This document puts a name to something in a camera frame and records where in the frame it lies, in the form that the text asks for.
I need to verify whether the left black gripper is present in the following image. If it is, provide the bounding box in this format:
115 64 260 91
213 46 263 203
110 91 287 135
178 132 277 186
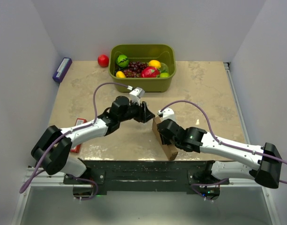
119 98 155 124

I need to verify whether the brown cardboard box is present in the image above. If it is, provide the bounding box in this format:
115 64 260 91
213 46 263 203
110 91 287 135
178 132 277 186
152 117 178 161

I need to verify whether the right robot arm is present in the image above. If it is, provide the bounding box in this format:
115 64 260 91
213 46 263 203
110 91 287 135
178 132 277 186
157 119 281 189

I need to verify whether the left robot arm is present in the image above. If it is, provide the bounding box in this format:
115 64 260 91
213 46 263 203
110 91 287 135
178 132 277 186
31 96 155 184

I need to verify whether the red flat box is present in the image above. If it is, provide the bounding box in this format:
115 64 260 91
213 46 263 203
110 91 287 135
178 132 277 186
70 118 87 153

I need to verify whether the purple flat box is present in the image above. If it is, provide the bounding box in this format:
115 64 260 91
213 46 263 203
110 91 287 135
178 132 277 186
53 57 72 83

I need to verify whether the green lime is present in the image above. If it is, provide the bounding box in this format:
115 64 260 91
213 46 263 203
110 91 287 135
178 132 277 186
159 73 170 78

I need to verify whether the red dragon fruit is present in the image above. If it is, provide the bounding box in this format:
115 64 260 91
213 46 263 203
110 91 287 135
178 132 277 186
141 67 160 78

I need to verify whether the purple grape bunch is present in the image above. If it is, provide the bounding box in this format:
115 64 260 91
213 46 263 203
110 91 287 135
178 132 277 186
122 61 148 78

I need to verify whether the green plastic bin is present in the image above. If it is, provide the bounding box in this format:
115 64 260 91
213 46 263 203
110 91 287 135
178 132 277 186
108 44 176 92

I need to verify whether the small yellow fruit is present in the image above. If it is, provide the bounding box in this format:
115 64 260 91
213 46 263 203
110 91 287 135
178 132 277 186
115 71 126 78

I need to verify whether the yellow lemon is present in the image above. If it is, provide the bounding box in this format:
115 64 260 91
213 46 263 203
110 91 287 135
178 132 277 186
148 60 161 69

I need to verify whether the green striped ball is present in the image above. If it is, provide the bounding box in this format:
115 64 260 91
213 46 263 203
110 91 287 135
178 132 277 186
116 54 129 68

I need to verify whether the red apple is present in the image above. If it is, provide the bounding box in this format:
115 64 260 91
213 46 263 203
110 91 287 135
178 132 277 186
98 54 109 68

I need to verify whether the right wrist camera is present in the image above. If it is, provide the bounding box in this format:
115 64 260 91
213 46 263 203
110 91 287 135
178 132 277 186
157 107 176 122

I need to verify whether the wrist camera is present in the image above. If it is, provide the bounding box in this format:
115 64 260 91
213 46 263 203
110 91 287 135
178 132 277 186
127 86 145 105
157 107 176 122

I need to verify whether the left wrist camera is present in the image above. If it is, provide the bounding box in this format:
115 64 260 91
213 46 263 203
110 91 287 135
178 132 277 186
127 86 145 105

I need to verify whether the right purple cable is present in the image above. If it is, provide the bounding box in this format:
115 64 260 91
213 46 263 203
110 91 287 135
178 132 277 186
159 100 287 202

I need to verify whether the purple cable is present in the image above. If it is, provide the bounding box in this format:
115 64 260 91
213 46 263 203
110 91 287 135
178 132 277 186
19 82 134 201
159 100 287 202

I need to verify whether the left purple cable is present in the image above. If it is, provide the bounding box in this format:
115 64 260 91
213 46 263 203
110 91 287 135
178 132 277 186
19 82 134 201

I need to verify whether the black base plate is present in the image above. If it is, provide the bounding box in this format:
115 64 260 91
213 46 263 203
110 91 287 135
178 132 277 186
63 160 229 199

